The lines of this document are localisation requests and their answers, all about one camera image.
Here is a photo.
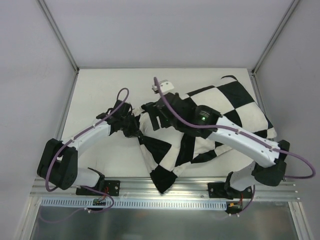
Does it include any left aluminium frame post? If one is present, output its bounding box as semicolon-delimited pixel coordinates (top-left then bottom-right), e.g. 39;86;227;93
37;0;80;73

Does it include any white slotted cable duct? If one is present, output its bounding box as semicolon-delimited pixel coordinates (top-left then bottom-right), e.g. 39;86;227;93
41;197;227;211

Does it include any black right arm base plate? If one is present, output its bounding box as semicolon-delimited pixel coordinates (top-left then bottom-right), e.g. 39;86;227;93
207;182;253;200

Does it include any aluminium mounting rail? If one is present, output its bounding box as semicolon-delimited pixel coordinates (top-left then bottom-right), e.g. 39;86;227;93
30;177;302;202

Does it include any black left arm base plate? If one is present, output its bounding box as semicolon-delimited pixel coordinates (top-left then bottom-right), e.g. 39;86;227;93
75;179;121;197

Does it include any aluminium frame post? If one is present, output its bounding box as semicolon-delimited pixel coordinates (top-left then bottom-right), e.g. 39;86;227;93
37;0;80;73
250;0;301;74

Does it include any black white checkered pillowcase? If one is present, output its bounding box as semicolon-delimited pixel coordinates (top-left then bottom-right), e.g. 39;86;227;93
133;74;278;194

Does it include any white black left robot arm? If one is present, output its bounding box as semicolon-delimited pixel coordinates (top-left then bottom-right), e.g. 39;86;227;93
37;100;140;195

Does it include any right aluminium frame post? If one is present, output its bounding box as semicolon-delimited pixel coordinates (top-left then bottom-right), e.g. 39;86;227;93
250;0;301;74

